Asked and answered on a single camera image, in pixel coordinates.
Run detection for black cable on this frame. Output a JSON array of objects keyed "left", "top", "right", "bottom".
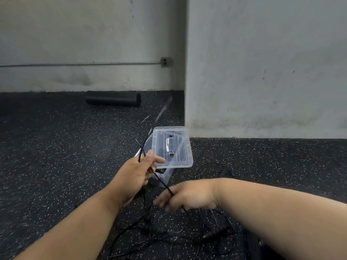
[{"left": 135, "top": 129, "right": 187, "bottom": 213}]

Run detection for black foam roller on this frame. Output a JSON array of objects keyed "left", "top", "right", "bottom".
[{"left": 85, "top": 91, "right": 142, "bottom": 108}]

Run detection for person's left hand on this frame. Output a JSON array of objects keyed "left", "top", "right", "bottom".
[{"left": 111, "top": 150, "right": 166, "bottom": 209}]

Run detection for person's right hand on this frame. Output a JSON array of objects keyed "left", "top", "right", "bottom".
[{"left": 153, "top": 179, "right": 220, "bottom": 213}]

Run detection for clear plastic storage box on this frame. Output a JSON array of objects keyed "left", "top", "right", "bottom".
[{"left": 134, "top": 135, "right": 174, "bottom": 188}]

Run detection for grey wall conduit pipe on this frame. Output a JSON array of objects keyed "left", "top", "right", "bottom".
[{"left": 0, "top": 61, "right": 162, "bottom": 68}]

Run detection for clear plastic box lid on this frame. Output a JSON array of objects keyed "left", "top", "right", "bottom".
[{"left": 151, "top": 126, "right": 194, "bottom": 169}]

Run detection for person's right forearm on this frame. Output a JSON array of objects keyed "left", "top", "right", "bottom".
[{"left": 214, "top": 178, "right": 347, "bottom": 260}]

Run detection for tangled black cables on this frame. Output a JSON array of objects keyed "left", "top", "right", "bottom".
[{"left": 73, "top": 166, "right": 244, "bottom": 260}]

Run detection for person's left forearm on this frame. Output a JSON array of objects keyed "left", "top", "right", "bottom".
[{"left": 14, "top": 183, "right": 124, "bottom": 260}]

